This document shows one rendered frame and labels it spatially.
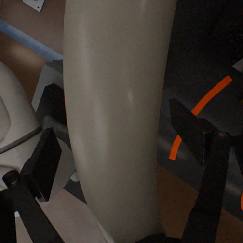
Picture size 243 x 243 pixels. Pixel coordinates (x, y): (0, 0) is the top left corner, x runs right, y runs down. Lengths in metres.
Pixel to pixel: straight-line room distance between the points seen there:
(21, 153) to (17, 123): 0.07
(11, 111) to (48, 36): 1.21
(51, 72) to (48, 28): 1.00
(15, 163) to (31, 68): 1.38
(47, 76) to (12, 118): 0.25
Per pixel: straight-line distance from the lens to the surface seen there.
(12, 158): 0.46
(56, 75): 0.63
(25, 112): 0.47
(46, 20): 1.63
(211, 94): 1.36
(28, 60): 1.77
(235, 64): 0.75
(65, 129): 0.59
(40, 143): 0.17
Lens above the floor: 1.31
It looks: 61 degrees down
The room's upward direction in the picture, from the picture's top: 146 degrees counter-clockwise
